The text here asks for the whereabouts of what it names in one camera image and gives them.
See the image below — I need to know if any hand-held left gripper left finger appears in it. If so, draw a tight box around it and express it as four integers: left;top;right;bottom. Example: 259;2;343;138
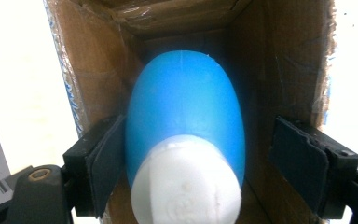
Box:
62;114;127;219

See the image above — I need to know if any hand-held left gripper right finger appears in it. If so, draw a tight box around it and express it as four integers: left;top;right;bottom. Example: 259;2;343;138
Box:
267;115;358;220

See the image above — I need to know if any blue bottle with white cap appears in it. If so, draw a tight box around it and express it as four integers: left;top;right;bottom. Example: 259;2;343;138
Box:
124;49;247;224

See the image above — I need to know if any blue cardboard box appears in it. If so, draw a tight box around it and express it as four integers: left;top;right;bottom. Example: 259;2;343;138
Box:
42;0;338;224

